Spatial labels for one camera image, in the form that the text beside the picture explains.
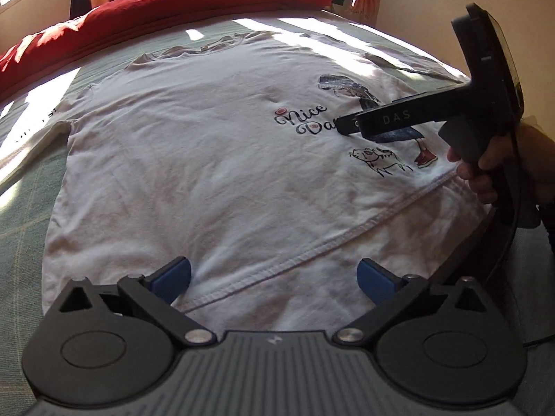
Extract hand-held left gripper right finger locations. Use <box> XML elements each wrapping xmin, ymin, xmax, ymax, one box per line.
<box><xmin>333</xmin><ymin>258</ymin><xmax>497</xmax><ymax>349</ymax></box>

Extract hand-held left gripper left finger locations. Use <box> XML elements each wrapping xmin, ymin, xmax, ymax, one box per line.
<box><xmin>58</xmin><ymin>257</ymin><xmax>218</xmax><ymax>349</ymax></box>

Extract person's right hand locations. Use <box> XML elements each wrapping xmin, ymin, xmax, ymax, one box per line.
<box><xmin>446</xmin><ymin>123</ymin><xmax>555</xmax><ymax>206</ymax></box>

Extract black cable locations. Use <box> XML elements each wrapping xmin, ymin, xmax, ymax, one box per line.
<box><xmin>429</xmin><ymin>121</ymin><xmax>555</xmax><ymax>347</ymax></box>

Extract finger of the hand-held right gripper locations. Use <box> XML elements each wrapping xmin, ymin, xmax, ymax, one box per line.
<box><xmin>336</xmin><ymin>113</ymin><xmax>362</xmax><ymax>136</ymax></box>

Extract white printed t-shirt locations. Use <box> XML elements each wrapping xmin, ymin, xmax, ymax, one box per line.
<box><xmin>41</xmin><ymin>30</ymin><xmax>490</xmax><ymax>332</ymax></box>

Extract red duvet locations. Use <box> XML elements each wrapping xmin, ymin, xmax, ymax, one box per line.
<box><xmin>0</xmin><ymin>0</ymin><xmax>339</xmax><ymax>87</ymax></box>

